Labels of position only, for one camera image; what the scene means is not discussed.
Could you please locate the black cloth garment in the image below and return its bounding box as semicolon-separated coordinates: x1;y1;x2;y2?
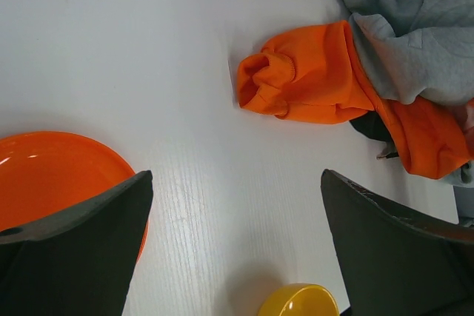
350;112;399;160

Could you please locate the grey sweatshirt cloth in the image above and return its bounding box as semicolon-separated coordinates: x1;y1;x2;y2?
320;0;474;187

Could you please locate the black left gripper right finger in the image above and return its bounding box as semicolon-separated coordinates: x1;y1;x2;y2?
321;169;473;315

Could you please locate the orange cloth garment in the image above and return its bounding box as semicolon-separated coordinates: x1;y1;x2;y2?
237;21;473;179

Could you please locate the yellow plastic bowl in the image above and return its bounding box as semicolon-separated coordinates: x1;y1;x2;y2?
257;283;340;316

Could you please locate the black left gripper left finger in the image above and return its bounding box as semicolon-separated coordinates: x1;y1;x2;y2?
1;171;153;315

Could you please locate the orange plastic plate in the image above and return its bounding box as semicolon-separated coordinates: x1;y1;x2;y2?
0;130;149;258

